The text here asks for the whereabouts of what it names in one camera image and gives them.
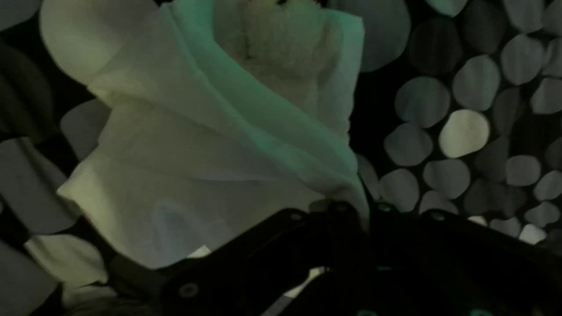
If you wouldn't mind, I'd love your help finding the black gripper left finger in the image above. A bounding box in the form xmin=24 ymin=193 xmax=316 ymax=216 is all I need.
xmin=160 ymin=200 xmax=372 ymax=316

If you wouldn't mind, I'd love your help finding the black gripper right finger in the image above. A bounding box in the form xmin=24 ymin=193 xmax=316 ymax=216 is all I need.
xmin=327 ymin=200 xmax=562 ymax=316

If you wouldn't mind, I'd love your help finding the white cloth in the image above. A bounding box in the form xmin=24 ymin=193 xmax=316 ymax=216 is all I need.
xmin=37 ymin=0 xmax=372 ymax=272

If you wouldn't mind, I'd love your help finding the pebble pattern dark bedspread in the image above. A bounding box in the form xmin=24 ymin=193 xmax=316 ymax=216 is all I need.
xmin=0 ymin=0 xmax=562 ymax=316

